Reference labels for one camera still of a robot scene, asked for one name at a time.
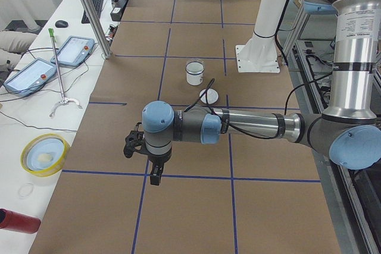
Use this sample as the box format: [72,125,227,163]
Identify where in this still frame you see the black keyboard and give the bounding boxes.
[81,0,105,24]

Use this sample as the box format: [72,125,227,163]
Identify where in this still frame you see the white cup lid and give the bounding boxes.
[199,89,219,105]

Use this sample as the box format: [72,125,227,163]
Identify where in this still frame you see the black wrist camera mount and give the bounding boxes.
[123,122,147,158]

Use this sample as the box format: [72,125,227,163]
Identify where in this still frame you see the black computer mouse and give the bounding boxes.
[55,20,68,28]

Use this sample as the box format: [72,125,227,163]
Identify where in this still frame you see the teach pendant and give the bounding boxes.
[57,36,95,68]
[4,58,57,96]

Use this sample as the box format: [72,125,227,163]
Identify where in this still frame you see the red bottle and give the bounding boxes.
[1,209,41,234]

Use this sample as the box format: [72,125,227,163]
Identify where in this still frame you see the far teach pendant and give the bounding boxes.
[57,36,95,68]

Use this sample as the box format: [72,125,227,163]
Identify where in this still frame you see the yellow tape roll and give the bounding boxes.
[20,133,70,177]

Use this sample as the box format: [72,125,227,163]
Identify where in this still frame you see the white enamel cup blue rim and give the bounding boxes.
[185,67,205,86]

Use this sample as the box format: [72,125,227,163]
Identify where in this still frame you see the metal reacher grabber stick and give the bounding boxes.
[48,28,83,118]

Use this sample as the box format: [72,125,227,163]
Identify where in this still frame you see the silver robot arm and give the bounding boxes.
[141,0,380,185]

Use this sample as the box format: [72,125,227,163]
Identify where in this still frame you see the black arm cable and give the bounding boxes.
[183,78,331,140]

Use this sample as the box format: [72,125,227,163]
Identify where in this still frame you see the aluminium frame post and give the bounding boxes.
[80,0,111,59]

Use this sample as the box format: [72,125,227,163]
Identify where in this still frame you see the black computer box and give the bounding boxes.
[110,0,128,22]

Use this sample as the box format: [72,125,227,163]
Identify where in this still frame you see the clear tape ring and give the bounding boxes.
[18,183,35,198]

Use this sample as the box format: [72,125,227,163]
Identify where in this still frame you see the near teach pendant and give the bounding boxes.
[4,58,57,96]

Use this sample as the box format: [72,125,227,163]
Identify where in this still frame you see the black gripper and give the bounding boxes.
[148,152,170,186]

